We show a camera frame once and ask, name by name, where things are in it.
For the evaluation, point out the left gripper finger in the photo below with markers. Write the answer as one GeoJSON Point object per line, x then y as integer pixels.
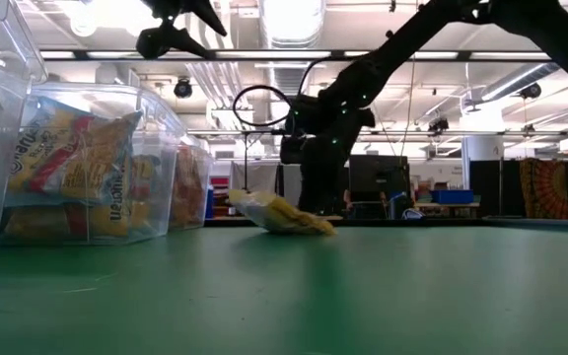
{"type": "Point", "coordinates": [207, 17]}
{"type": "Point", "coordinates": [165, 39]}

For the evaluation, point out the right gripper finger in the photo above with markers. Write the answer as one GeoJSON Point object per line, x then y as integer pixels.
{"type": "Point", "coordinates": [311, 190]}
{"type": "Point", "coordinates": [334, 190]}

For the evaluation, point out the yellow chicken ramen packet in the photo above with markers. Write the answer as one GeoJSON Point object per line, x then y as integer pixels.
{"type": "Point", "coordinates": [284, 217]}

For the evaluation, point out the red spicy chicken noodle packet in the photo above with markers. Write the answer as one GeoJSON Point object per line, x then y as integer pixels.
{"type": "Point", "coordinates": [188, 187]}

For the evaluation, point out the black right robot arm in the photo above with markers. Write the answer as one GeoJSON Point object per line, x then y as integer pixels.
{"type": "Point", "coordinates": [397, 47]}

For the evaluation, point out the black monitor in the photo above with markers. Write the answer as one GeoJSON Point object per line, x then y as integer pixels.
{"type": "Point", "coordinates": [382, 177]}

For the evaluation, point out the overhead bar with light strips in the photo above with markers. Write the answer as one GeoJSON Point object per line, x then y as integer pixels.
{"type": "Point", "coordinates": [116, 54]}

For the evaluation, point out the grey hanging cloth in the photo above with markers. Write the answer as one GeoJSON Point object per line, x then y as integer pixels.
{"type": "Point", "coordinates": [259, 177]}

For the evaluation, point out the black metal rack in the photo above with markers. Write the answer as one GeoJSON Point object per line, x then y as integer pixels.
{"type": "Point", "coordinates": [259, 132]}

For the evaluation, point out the blue storage crate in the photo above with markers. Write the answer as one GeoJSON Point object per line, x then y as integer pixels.
{"type": "Point", "coordinates": [451, 197]}

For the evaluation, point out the black partition panels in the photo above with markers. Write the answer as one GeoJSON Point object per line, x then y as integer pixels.
{"type": "Point", "coordinates": [491, 187]}

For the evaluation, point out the orange patterned tapestry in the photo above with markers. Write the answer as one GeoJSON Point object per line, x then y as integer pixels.
{"type": "Point", "coordinates": [544, 187]}

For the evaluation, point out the black ceiling dome camera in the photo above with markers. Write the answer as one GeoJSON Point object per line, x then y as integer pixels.
{"type": "Point", "coordinates": [530, 91]}
{"type": "Point", "coordinates": [183, 89]}

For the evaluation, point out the ribbed ceiling air duct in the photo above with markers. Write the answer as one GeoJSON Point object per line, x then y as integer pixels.
{"type": "Point", "coordinates": [284, 79]}

